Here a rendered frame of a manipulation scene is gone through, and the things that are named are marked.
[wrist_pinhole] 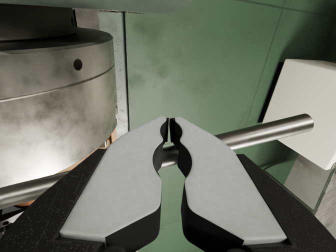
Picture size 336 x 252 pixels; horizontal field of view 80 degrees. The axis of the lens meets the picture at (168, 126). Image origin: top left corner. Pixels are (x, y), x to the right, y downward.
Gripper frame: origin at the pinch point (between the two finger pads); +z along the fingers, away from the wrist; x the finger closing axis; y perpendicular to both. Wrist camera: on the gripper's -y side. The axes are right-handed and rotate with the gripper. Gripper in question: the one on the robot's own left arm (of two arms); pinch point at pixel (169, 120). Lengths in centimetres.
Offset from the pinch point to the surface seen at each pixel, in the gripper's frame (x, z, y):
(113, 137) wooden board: -14.2, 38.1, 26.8
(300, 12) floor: 118, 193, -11
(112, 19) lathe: -21, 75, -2
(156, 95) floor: -6, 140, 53
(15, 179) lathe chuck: -13.7, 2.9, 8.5
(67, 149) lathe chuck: -10.2, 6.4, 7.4
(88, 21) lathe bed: -18.1, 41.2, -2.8
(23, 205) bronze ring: -22.7, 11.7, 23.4
